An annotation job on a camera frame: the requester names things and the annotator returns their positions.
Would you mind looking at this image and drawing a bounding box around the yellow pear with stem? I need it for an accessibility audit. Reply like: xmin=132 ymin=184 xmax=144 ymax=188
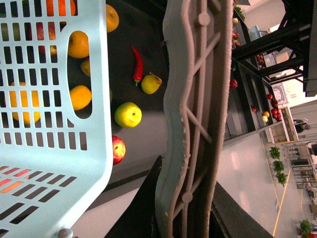
xmin=141 ymin=72 xmax=162 ymax=95

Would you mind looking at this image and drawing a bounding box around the green apple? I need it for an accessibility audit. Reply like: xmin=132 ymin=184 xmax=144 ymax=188
xmin=114 ymin=102 xmax=142 ymax=128

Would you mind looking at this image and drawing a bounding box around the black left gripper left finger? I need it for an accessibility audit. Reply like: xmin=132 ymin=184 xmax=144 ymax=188
xmin=105 ymin=156 xmax=163 ymax=238

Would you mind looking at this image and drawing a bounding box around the grey basket handle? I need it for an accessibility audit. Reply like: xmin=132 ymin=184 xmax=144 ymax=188
xmin=155 ymin=0 xmax=233 ymax=238

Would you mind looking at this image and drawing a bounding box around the orange tangerine front right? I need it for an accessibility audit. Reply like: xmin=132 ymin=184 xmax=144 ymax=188
xmin=9 ymin=90 xmax=41 ymax=127

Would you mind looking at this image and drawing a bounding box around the yellow pear rear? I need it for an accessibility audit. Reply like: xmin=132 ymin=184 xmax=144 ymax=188
xmin=106 ymin=4 xmax=119 ymax=33

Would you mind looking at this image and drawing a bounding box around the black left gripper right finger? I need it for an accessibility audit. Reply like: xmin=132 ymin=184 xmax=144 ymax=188
xmin=210 ymin=183 xmax=272 ymax=238

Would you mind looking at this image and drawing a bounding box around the yellow lemon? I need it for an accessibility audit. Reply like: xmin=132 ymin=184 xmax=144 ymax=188
xmin=69 ymin=85 xmax=92 ymax=111

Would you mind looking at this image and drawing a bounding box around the black shelf frame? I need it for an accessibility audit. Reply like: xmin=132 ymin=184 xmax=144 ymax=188
xmin=106 ymin=0 xmax=314 ymax=191

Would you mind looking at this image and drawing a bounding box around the light blue shopping basket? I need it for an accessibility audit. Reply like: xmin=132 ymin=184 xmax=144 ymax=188
xmin=0 ymin=0 xmax=112 ymax=238

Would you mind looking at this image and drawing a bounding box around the yellow orange fruit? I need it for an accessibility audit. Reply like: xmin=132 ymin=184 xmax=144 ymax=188
xmin=67 ymin=31 xmax=89 ymax=59

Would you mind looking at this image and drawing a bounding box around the red chili pepper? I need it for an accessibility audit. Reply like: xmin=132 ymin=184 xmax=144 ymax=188
xmin=131 ymin=46 xmax=144 ymax=86

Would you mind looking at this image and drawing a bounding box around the red yellow apple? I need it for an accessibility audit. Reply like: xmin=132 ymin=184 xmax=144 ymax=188
xmin=112 ymin=135 xmax=126 ymax=165

